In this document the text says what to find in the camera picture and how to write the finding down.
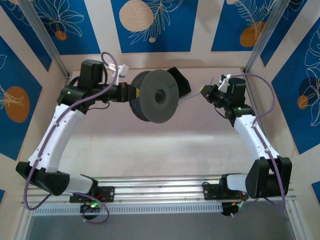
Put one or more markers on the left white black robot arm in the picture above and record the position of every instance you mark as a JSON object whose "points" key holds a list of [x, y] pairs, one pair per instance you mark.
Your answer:
{"points": [[55, 135]]}

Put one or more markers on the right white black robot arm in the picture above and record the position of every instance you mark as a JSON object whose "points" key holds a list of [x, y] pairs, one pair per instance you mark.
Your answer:
{"points": [[252, 140]]}

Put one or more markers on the black compartment tray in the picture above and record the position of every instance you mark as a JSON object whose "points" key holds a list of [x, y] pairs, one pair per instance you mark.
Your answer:
{"points": [[183, 85]]}

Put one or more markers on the black electronics module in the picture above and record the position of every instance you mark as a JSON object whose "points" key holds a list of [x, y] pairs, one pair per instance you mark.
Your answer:
{"points": [[228, 210], [87, 207]]}

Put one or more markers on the aluminium table side rail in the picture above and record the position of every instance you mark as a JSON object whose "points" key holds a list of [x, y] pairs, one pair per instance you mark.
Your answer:
{"points": [[66, 81], [250, 87]]}

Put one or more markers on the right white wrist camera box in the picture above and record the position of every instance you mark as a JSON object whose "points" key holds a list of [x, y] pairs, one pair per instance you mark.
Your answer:
{"points": [[223, 83]]}

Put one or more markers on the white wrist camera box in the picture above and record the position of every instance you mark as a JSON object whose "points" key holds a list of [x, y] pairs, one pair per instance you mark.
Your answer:
{"points": [[223, 83], [122, 70]]}

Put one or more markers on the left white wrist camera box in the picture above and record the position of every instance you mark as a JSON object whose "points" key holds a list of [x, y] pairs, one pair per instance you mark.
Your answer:
{"points": [[122, 70]]}

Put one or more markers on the aluminium frame post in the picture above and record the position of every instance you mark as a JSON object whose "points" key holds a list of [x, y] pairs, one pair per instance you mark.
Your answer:
{"points": [[265, 37], [46, 37]]}

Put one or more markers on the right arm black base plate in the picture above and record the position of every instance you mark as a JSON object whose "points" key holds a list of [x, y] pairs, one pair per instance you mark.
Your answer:
{"points": [[210, 192]]}

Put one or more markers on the aluminium mounting rail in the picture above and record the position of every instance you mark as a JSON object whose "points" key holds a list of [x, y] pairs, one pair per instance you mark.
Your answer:
{"points": [[160, 192]]}

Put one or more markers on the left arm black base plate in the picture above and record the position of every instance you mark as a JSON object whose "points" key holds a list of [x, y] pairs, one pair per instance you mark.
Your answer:
{"points": [[107, 193]]}

